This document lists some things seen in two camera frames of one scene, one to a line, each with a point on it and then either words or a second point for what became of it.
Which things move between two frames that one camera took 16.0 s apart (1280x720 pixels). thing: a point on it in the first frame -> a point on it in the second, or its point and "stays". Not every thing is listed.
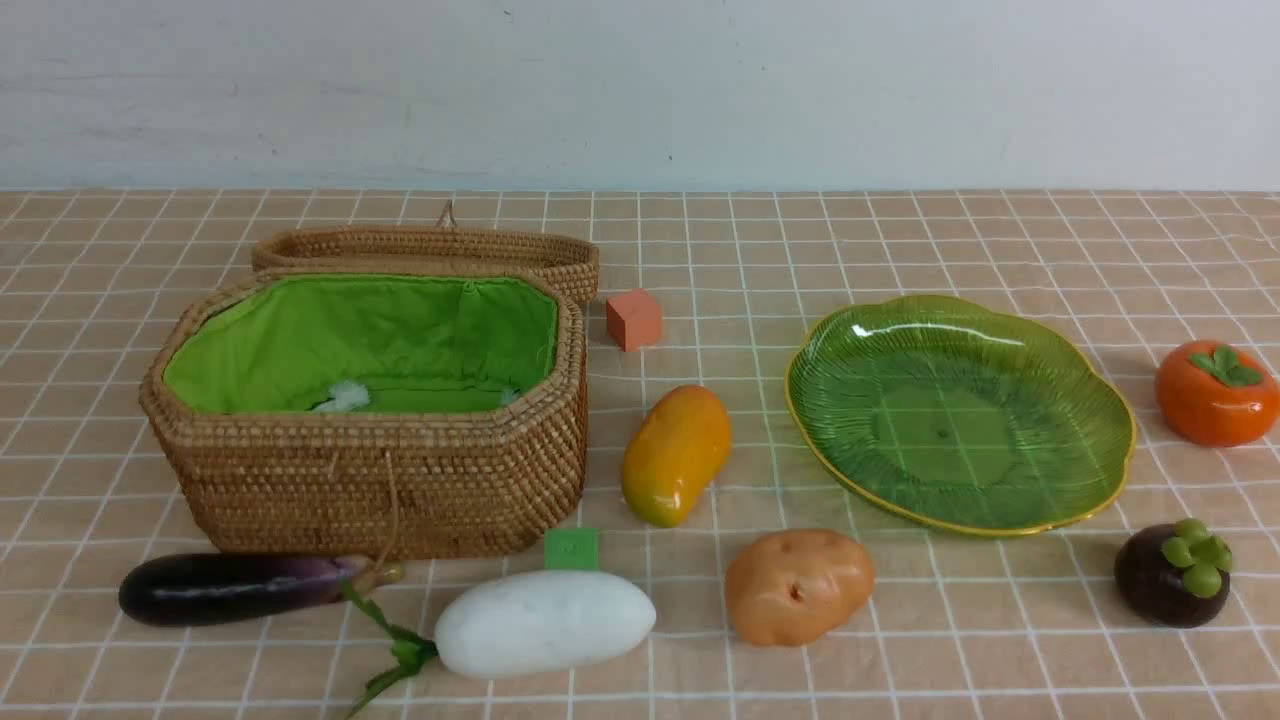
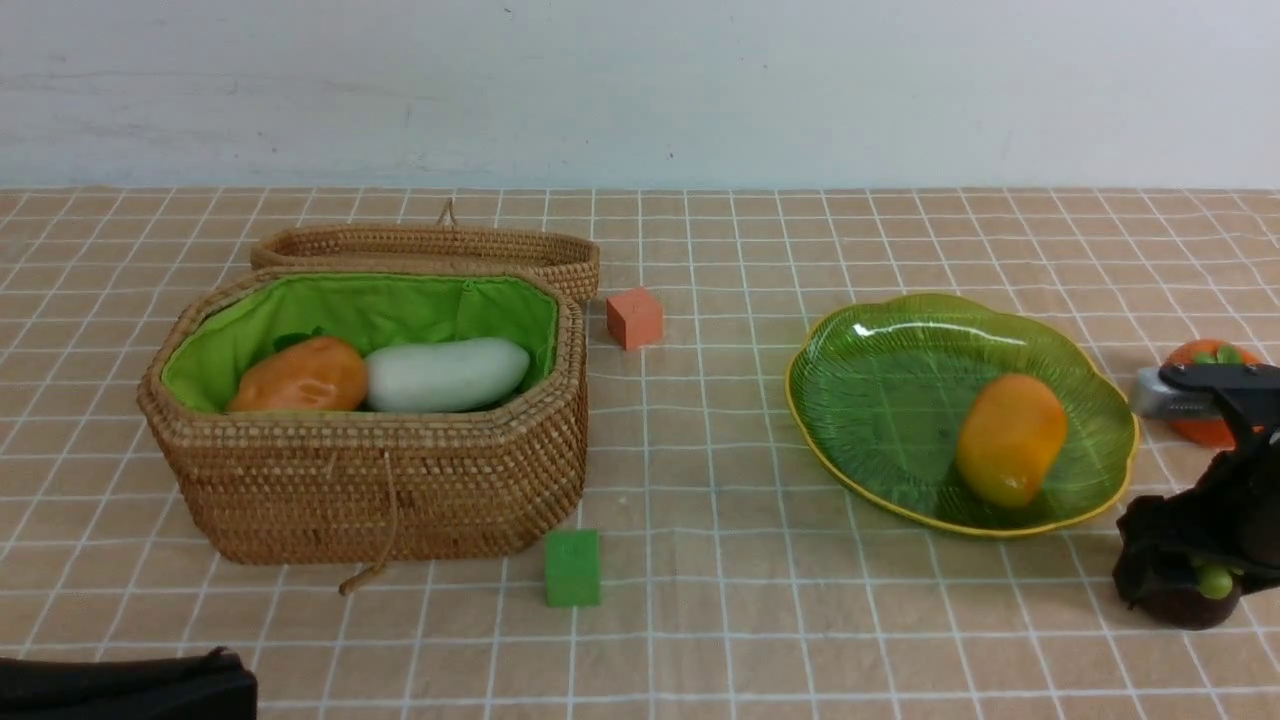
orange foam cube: [634, 320] stays
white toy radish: [537, 622] -> [444, 374]
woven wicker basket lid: [451, 250] stays
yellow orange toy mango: [675, 452] -> [1011, 436]
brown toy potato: [793, 586] -> [321, 374]
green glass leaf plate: [959, 415] stays
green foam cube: [572, 548] stays
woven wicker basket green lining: [406, 342] stays
